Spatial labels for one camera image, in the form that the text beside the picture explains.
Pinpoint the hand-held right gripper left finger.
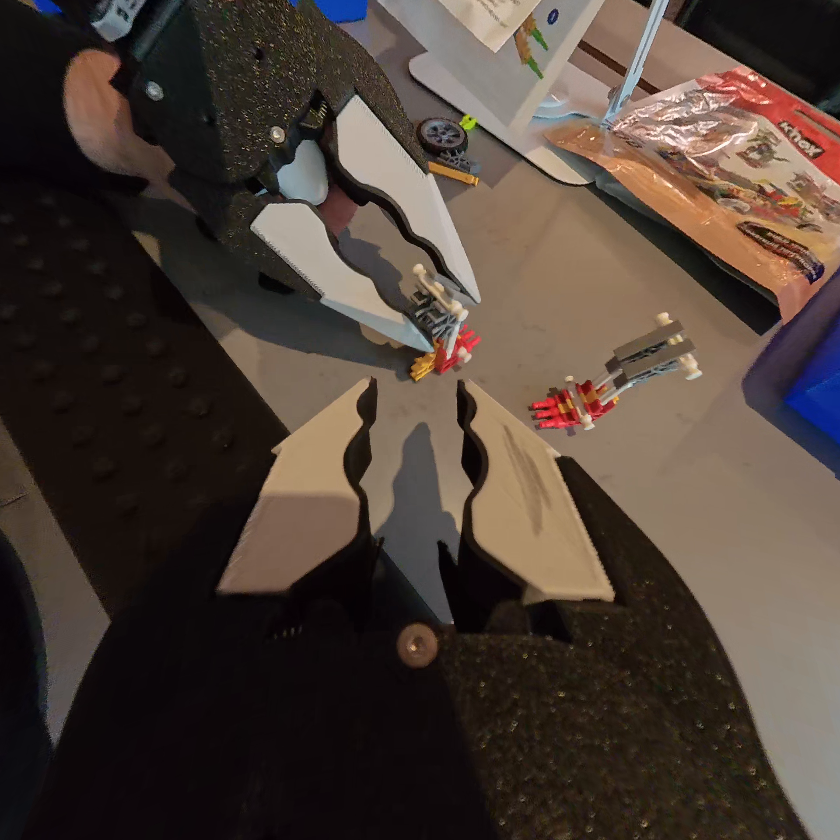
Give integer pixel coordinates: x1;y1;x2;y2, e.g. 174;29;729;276
217;377;380;597

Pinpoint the red and yellow toy assembly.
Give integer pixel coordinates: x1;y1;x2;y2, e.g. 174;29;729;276
410;262;483;383

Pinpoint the toy wheel with grey hub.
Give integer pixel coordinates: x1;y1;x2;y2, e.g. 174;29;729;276
416;117;469;158

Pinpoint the foil toy packaging bag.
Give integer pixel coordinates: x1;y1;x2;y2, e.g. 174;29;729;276
543;64;840;326

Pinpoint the black dimpled pad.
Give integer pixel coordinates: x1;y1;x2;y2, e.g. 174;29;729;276
0;174;293;621

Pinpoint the white document stand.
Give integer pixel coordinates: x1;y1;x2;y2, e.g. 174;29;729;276
375;0;660;186

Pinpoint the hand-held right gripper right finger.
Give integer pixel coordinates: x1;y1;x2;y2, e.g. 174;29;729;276
456;379;616;606

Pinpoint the person's left hand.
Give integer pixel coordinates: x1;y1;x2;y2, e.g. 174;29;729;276
62;49;177;194

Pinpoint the grey and red toy model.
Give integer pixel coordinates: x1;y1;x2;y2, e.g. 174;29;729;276
528;311;703;434

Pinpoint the yellow toy rod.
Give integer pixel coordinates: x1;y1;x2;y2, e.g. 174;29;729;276
428;161;481;188

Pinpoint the pale slotted strut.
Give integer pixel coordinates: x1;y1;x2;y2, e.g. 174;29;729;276
598;0;672;135

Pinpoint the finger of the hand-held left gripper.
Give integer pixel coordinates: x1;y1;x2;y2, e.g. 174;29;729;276
250;200;435;354
333;94;483;306

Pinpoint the white text instruction sheet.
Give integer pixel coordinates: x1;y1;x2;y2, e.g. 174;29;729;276
434;0;544;53

